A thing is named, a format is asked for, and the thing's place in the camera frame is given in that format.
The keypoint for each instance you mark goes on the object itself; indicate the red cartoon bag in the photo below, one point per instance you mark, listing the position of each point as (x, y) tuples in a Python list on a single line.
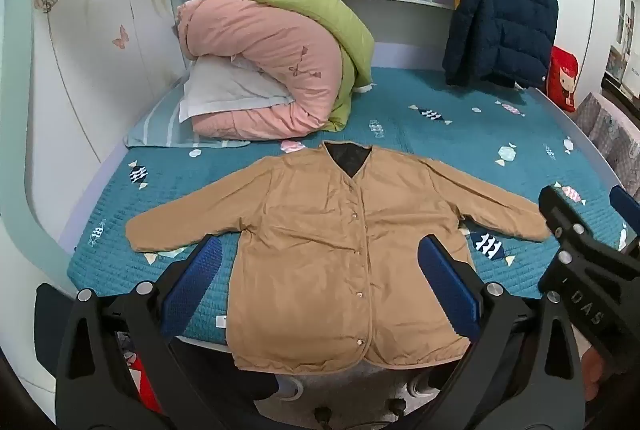
[(562, 80)]

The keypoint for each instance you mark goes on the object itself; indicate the red object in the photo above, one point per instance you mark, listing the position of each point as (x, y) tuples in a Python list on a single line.
[(145, 380)]

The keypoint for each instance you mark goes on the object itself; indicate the navy and yellow puffer jacket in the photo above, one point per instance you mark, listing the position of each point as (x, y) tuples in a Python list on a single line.
[(500, 10)]

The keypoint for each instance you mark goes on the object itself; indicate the white butterfly wardrobe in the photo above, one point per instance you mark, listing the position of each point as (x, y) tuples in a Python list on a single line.
[(100, 60)]

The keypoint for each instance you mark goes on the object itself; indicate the white pillow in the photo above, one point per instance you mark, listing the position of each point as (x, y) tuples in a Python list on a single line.
[(220, 90)]

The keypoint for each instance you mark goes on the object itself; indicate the person's right hand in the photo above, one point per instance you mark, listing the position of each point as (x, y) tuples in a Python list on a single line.
[(595, 367)]

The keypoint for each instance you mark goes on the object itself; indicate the tan button jacket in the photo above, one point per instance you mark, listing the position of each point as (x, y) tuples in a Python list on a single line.
[(310, 235)]

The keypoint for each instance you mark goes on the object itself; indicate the display shelf with pictures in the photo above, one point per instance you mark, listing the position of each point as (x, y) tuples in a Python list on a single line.
[(622, 60)]

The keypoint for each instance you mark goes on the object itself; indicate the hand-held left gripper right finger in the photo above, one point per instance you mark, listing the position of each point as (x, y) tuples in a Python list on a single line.
[(447, 285)]

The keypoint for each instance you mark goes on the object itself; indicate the office chair base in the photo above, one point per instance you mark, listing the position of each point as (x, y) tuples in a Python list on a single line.
[(395, 407)]

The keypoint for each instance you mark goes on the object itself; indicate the light blue striped pillow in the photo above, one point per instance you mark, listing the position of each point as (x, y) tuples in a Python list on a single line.
[(155, 125)]

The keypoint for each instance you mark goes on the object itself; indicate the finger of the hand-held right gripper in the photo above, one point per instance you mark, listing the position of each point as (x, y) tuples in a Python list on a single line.
[(625, 199), (555, 210)]

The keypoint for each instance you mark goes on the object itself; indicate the grey floral cloth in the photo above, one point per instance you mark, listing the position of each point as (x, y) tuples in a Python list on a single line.
[(610, 135)]

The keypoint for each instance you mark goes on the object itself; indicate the pale green bed post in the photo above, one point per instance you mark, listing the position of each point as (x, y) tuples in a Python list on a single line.
[(12, 110)]

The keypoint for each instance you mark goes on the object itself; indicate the teal candy-print bed quilt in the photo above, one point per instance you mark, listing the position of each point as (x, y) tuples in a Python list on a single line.
[(425, 130)]

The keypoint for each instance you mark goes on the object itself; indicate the pink duvet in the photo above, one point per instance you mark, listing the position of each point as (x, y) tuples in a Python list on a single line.
[(260, 35)]

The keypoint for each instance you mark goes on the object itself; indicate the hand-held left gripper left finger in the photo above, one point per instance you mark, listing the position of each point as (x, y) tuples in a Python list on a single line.
[(192, 285)]

